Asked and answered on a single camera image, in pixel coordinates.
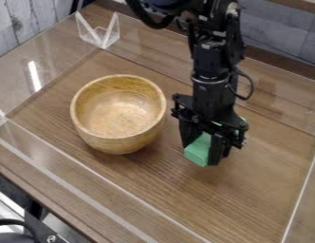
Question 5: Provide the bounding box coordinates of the black cable under table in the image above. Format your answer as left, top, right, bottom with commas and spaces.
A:
0, 218, 38, 243

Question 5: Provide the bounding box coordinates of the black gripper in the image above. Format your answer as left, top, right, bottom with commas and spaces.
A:
172, 75, 251, 166

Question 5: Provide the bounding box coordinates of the clear acrylic corner bracket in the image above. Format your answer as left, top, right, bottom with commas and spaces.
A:
75, 11, 120, 49

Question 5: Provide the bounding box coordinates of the round wooden bowl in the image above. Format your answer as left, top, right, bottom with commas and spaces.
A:
70, 74, 168, 155

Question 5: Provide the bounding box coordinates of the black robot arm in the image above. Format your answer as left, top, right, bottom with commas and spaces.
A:
126, 0, 251, 167

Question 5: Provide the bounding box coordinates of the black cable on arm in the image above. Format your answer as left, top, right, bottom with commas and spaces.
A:
228, 67, 255, 102

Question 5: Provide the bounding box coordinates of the green rectangular block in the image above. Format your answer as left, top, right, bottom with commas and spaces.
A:
184, 118, 249, 167

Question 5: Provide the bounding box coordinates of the black metal table bracket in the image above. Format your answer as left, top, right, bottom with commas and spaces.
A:
23, 212, 70, 243

